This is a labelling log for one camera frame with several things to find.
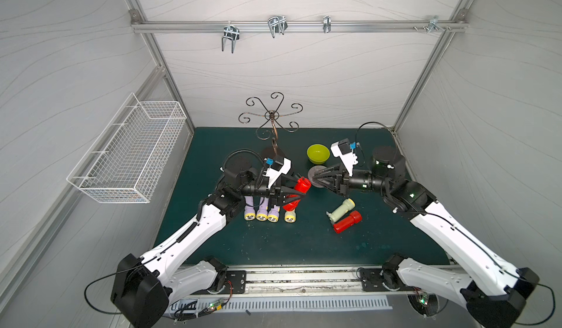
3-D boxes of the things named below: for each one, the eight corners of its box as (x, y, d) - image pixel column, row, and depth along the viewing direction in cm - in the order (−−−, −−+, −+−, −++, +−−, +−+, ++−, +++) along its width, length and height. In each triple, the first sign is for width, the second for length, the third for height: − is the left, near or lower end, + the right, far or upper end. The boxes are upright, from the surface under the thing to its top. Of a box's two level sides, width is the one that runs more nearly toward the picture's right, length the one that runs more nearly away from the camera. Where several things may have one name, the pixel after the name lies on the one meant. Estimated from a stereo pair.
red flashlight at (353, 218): (337, 235, 86) (338, 231, 83) (331, 225, 88) (332, 222, 86) (361, 221, 90) (364, 217, 87) (355, 212, 92) (357, 209, 89)
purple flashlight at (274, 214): (267, 220, 89) (266, 217, 87) (272, 207, 93) (272, 204, 90) (276, 223, 88) (276, 220, 86) (281, 210, 92) (281, 207, 89)
